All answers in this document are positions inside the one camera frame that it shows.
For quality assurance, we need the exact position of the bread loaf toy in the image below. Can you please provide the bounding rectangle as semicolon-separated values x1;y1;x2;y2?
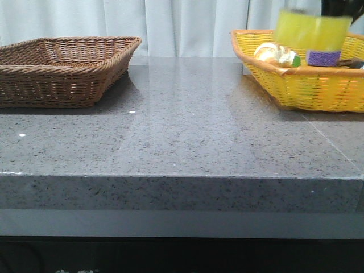
254;43;299;67

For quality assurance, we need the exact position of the purple foam cube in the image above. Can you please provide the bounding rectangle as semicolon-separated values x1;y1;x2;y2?
305;50;341;67

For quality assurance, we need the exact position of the brown wicker basket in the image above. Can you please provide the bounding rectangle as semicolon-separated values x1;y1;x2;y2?
1;36;142;108

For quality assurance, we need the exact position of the grey curtain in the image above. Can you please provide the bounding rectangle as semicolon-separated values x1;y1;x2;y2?
1;1;321;57

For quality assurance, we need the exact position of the yellow woven basket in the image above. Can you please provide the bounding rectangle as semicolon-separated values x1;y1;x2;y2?
230;30;363;113

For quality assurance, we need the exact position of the yellow tape roll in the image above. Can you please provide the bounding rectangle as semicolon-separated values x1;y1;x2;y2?
273;10;352;51

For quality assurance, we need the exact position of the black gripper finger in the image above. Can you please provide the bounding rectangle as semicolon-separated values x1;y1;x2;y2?
321;0;363;25

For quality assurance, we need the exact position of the green plastic leaf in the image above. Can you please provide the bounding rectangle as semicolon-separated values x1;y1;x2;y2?
292;55;301;68

